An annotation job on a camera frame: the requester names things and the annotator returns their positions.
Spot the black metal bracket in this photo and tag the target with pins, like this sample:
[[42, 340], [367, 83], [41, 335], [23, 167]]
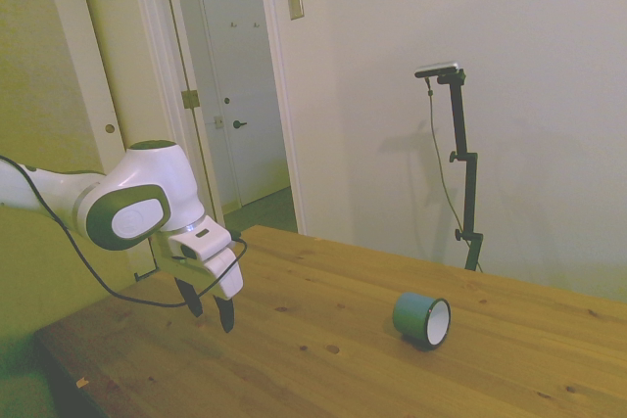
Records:
[[157, 261]]

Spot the cream open door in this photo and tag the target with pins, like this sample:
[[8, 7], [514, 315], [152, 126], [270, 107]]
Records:
[[137, 70]]

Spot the brass door hinge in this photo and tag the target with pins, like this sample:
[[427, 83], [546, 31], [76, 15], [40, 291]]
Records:
[[190, 99]]

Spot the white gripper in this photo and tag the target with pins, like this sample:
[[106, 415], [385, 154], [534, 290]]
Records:
[[225, 276]]

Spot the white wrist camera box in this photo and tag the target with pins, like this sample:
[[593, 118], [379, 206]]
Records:
[[206, 242]]

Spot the beige light switch plate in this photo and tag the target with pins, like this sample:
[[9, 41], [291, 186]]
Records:
[[295, 2]]

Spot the white panel door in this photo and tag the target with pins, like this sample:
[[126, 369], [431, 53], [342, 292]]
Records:
[[245, 70]]

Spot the teal mug white inside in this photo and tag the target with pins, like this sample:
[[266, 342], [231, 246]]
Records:
[[411, 315]]

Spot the grey camera on stand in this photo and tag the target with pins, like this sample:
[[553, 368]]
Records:
[[436, 69]]

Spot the white closet door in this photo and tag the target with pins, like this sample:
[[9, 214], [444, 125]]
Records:
[[83, 46]]

